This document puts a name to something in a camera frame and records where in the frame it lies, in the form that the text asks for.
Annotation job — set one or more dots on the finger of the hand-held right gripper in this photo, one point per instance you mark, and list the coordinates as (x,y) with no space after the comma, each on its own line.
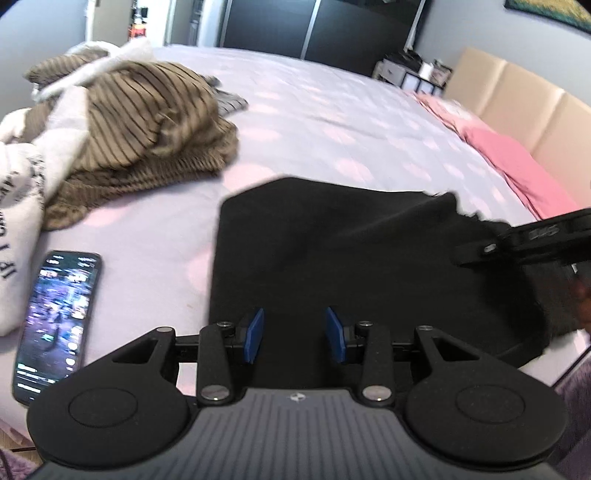
(480,251)

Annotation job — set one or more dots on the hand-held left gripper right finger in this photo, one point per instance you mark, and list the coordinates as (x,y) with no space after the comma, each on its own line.
(334,334)

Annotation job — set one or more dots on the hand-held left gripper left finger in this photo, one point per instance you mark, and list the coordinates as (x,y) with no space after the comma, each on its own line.
(254,334)

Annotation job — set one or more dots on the black garment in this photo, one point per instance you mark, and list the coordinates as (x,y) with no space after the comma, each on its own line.
(351,258)

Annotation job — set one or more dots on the pink pillow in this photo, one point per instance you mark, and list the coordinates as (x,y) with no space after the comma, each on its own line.
(512,161)

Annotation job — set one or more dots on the beige padded headboard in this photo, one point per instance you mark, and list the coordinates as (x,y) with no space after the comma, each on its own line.
(521,101)

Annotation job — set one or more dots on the purple shaggy rug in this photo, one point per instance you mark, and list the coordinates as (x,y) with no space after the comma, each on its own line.
(575,406)

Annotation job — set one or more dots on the white cube nightstand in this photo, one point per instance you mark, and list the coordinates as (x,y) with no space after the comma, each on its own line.
(411,74)

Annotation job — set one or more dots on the black smartphone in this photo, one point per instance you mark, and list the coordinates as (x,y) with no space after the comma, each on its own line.
(57,323)

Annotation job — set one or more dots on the bed with polka-dot sheet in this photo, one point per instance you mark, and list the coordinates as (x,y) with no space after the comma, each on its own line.
(323,124)

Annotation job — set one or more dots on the grey striped cloth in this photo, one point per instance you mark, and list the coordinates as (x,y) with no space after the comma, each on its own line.
(231,101)

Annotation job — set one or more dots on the brown striped jacket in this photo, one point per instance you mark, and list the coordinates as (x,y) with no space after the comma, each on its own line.
(138,129)

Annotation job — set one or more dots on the white printed hoodie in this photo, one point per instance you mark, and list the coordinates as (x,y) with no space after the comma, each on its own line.
(27,184)

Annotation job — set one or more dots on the black wardrobe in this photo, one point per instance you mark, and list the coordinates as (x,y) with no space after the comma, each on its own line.
(323,27)

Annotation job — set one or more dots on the framed wall picture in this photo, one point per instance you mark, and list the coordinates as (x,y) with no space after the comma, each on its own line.
(549,10)

